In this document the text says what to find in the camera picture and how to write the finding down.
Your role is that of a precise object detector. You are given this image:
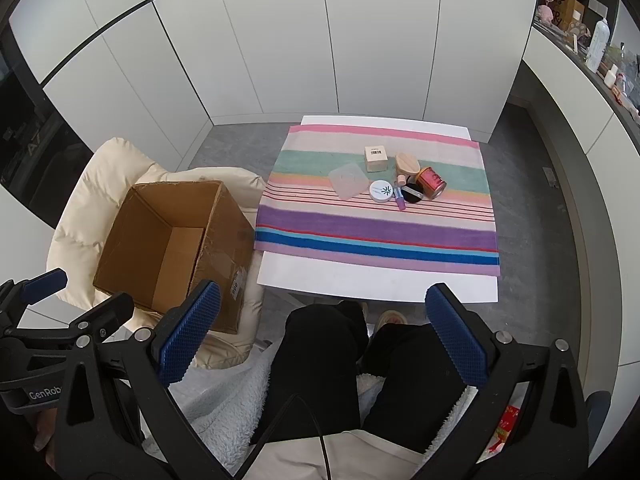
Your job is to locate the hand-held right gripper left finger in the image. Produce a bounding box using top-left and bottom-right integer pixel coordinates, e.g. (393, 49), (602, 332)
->
(52, 280), (251, 480)

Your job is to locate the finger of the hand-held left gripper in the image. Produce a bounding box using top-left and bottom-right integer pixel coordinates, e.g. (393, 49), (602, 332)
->
(0, 268), (68, 333)
(65, 291), (136, 348)

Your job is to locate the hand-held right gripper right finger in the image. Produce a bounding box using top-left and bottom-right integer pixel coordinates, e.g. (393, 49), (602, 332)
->
(412, 282), (591, 480)

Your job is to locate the brown cardboard box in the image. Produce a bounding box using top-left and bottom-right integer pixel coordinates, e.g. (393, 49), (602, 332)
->
(92, 180), (257, 335)

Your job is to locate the white round compact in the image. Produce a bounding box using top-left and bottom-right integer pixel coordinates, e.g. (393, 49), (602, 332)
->
(369, 180), (395, 204)

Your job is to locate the clear hexagonal plastic case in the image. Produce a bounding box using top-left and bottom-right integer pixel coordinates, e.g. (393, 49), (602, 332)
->
(328, 162), (371, 202)

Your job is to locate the person's left hand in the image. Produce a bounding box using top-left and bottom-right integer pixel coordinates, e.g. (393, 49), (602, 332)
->
(32, 407), (60, 468)

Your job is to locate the person's right leg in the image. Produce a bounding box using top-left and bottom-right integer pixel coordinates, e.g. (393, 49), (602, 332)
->
(360, 324), (481, 453)

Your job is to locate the person's leg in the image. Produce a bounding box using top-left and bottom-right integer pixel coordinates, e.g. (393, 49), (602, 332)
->
(250, 302), (371, 446)
(360, 324), (481, 453)

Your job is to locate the fluffy white robe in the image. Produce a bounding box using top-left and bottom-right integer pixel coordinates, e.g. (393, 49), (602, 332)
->
(167, 340), (481, 476)

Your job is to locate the red packet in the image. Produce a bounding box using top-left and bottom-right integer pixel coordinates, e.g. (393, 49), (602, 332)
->
(492, 405), (523, 456)

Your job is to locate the white table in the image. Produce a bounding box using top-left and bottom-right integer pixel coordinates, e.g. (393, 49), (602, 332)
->
(255, 115), (500, 305)

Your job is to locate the cream padded chair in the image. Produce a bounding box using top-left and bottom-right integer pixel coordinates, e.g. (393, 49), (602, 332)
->
(46, 136), (268, 366)

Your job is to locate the person's left leg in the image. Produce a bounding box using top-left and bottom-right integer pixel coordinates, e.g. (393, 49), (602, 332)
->
(250, 302), (371, 446)

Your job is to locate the striped towel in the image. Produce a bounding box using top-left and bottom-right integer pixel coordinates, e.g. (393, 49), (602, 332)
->
(253, 125), (502, 277)

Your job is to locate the red tin can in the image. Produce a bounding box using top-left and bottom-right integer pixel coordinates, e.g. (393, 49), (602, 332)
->
(415, 166), (446, 201)

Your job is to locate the dark glass cabinet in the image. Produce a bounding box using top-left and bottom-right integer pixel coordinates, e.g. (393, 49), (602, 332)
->
(0, 25), (96, 228)

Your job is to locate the beige top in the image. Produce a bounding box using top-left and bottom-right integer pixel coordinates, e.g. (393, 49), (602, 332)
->
(245, 429), (423, 480)

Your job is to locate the beige oval makeup sponge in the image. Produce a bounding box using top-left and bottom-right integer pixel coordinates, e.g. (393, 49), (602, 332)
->
(394, 153), (420, 177)

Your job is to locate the small beige box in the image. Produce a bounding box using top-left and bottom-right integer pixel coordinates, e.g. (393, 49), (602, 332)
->
(364, 145), (389, 173)

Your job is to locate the white spray bottle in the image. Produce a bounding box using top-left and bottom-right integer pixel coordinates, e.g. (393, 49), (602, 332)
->
(585, 17), (610, 73)

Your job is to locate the brown printed box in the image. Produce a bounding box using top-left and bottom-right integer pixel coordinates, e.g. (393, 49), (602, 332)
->
(552, 0), (586, 27)

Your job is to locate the black cable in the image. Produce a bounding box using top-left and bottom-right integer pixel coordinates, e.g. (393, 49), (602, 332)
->
(240, 394), (333, 480)

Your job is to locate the dark wall shelf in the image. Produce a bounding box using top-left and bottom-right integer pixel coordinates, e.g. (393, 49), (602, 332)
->
(532, 15), (640, 121)

